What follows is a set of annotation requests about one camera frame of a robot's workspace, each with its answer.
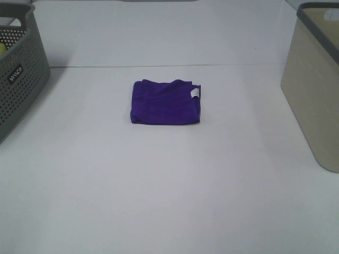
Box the grey perforated plastic basket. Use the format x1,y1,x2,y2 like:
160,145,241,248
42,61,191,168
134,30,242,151
1,2,50,140

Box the beige bin with grey rim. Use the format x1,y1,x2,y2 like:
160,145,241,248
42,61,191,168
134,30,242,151
281,2,338,173

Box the yellow-green item in basket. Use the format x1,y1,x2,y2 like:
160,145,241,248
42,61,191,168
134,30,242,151
0,43,7,56

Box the purple towel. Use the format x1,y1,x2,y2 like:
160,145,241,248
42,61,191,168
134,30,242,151
130,79,201,125

